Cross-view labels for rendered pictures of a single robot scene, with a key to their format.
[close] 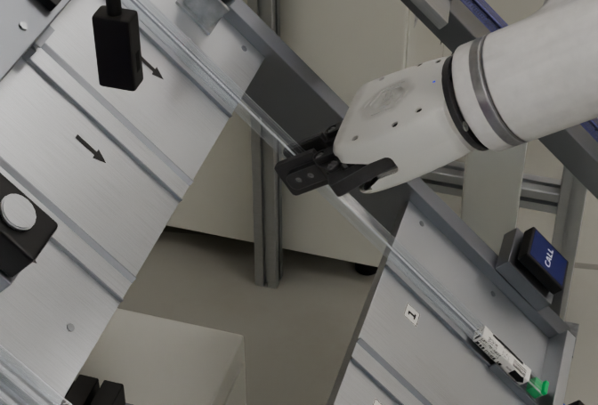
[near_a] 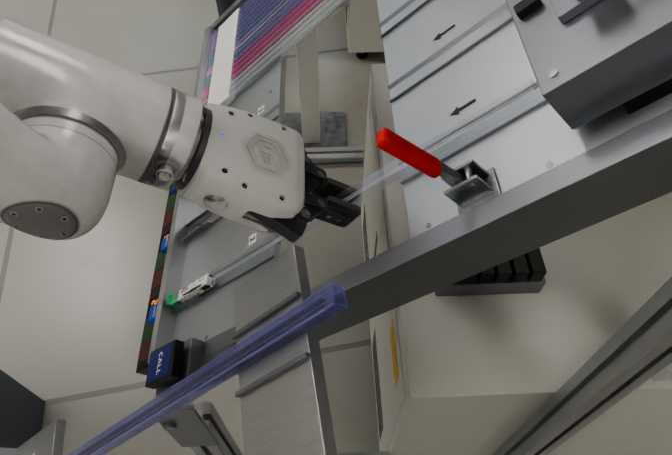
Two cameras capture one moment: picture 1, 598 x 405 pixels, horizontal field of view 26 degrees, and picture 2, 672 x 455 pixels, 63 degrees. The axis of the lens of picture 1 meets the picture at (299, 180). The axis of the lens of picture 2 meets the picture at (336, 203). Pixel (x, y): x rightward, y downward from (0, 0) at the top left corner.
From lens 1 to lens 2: 116 cm
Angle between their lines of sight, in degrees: 87
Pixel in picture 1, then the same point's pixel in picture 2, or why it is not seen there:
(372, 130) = (270, 124)
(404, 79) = (255, 168)
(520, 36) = (135, 77)
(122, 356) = (479, 348)
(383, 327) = not seen: hidden behind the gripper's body
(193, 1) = (478, 171)
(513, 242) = (188, 361)
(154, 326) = (475, 383)
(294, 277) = not seen: outside the picture
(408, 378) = not seen: hidden behind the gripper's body
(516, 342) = (189, 326)
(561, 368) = (158, 322)
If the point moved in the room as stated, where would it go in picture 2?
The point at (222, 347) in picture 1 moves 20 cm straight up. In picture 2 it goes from (418, 379) to (440, 317)
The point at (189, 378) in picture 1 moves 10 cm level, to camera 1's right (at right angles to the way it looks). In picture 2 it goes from (425, 344) to (360, 366)
